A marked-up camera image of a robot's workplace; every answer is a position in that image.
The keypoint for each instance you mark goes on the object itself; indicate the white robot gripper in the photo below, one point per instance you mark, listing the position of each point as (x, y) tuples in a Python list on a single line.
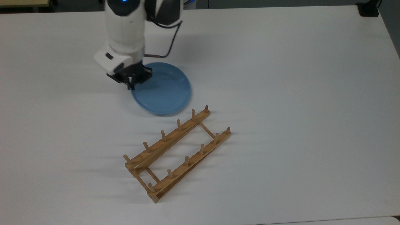
[(109, 59)]

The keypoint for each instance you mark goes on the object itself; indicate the blue round plate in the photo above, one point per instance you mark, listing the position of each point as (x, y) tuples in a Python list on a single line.
[(165, 90)]

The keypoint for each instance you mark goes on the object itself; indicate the wooden plate rack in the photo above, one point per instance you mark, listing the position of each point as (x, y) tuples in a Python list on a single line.
[(175, 176)]

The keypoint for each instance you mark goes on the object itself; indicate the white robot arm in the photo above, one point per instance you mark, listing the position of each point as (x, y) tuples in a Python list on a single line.
[(125, 31)]

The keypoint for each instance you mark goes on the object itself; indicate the light wooden desk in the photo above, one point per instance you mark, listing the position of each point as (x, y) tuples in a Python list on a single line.
[(22, 2)]

